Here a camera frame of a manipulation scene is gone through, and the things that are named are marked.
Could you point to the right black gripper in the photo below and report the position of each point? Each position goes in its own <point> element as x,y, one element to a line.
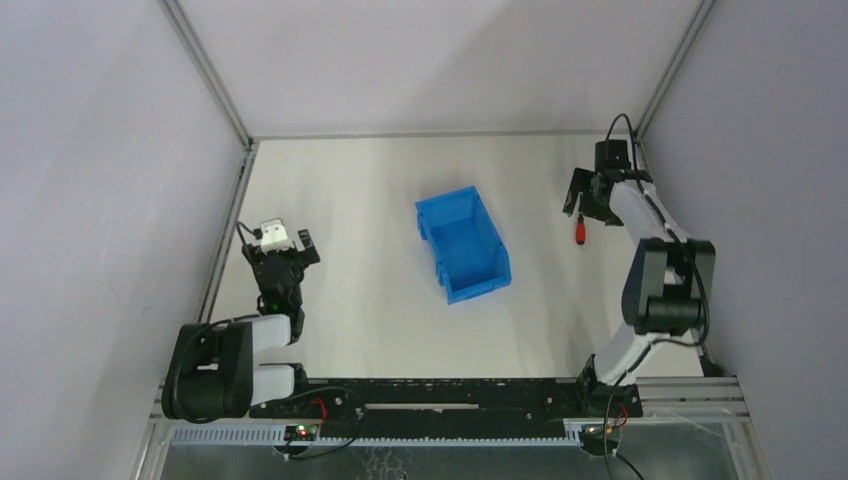
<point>592,192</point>

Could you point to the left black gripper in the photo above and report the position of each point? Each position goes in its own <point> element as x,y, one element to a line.
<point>281,256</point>

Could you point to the red handled screwdriver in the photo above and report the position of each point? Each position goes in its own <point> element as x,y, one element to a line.
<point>580,231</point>

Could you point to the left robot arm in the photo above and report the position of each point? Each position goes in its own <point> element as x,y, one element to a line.
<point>215,372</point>

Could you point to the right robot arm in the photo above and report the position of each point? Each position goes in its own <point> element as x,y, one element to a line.
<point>665,298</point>

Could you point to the blue plastic storage bin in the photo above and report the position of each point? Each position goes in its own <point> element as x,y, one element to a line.
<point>470,258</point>

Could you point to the left controller board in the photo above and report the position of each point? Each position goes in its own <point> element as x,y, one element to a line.
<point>300,434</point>

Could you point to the controller board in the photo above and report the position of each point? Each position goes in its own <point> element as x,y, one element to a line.
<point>300,434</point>
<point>596,442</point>

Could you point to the right controller board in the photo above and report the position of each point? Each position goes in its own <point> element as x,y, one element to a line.
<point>596,442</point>

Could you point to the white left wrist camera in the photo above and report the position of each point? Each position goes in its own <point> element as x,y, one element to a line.
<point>274,236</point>

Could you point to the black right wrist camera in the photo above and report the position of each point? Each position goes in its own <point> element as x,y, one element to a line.
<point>612,154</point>

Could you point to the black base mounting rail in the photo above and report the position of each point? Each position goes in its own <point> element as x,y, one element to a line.
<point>447,409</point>

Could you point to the aluminium frame front rail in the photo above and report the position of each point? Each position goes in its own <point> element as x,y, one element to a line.
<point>691,401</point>

